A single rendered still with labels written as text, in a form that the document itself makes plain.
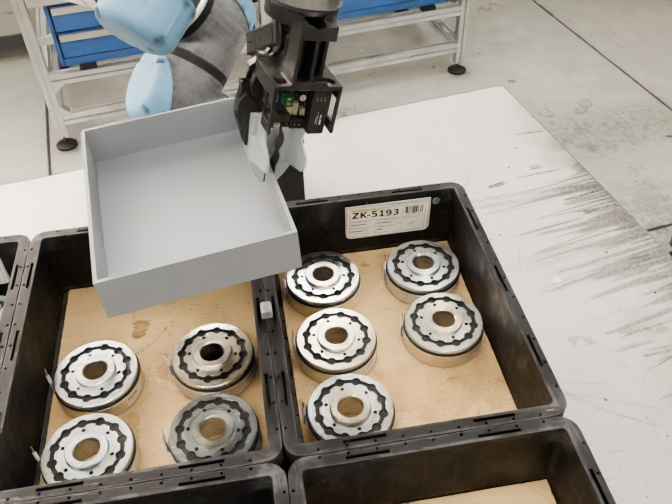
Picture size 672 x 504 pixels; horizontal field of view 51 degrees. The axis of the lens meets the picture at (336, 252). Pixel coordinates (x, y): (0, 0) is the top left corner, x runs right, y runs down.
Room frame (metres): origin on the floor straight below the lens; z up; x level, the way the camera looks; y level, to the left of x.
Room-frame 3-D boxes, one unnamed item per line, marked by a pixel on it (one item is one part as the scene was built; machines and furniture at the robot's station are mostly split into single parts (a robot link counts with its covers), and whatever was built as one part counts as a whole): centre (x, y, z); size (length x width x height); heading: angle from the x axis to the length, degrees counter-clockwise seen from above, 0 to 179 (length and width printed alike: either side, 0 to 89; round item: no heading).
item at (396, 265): (0.70, -0.12, 0.86); 0.10 x 0.10 x 0.01
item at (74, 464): (0.42, 0.28, 0.86); 0.05 x 0.05 x 0.01
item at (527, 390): (0.58, -0.06, 0.87); 0.40 x 0.30 x 0.11; 8
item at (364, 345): (0.57, 0.00, 0.86); 0.10 x 0.10 x 0.01
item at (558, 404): (0.58, -0.06, 0.92); 0.40 x 0.30 x 0.02; 8
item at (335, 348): (0.57, 0.00, 0.86); 0.05 x 0.05 x 0.01
